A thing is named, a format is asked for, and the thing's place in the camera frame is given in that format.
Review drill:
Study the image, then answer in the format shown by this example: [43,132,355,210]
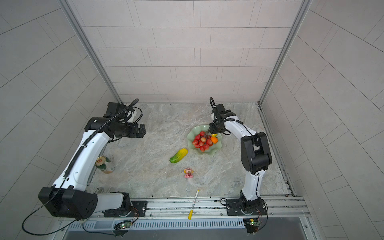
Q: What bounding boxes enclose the red lychee bunch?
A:
[193,131,213,152]

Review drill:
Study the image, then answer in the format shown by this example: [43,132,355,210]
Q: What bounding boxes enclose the green yellow fake papaya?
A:
[170,148,188,164]

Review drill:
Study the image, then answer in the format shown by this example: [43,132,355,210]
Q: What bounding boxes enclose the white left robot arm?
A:
[38,99,146,221]

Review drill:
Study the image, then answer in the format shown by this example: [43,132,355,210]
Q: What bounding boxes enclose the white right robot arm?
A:
[209,98,273,216]

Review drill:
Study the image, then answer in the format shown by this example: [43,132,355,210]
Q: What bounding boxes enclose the small orange fake fruit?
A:
[211,137,218,144]

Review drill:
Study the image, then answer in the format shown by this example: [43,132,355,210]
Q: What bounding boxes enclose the pale green fruit bowl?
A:
[187,125,223,156]

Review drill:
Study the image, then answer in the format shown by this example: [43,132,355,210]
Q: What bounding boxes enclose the green drink can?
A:
[95,156,115,174]

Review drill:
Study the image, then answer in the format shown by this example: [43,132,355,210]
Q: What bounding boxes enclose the pink pig toy figure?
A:
[184,168,194,179]

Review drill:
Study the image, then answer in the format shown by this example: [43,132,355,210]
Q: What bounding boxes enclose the yellow white pen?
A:
[188,189,200,220]

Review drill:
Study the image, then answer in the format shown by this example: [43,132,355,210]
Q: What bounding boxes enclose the left controller circuit board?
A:
[114,221,133,231]

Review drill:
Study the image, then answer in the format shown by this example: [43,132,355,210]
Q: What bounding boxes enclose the controller circuit board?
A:
[114,221,133,231]
[243,219,261,234]

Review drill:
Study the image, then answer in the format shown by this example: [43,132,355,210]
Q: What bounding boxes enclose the right controller circuit board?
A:
[243,219,261,234]

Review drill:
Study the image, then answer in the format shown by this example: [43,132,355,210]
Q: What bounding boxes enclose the black corrugated left cable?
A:
[62,98,144,179]

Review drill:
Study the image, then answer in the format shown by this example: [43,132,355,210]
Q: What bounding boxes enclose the aluminium corner post left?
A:
[58,0,122,104]

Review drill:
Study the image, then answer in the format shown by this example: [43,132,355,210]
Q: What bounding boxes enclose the aluminium corner post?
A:
[258,0,312,106]
[58,0,122,104]

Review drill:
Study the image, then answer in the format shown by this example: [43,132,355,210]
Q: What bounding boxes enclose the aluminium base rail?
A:
[132,196,311,221]

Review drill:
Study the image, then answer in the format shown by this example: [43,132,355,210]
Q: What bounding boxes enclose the aluminium corner post right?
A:
[258,0,312,106]

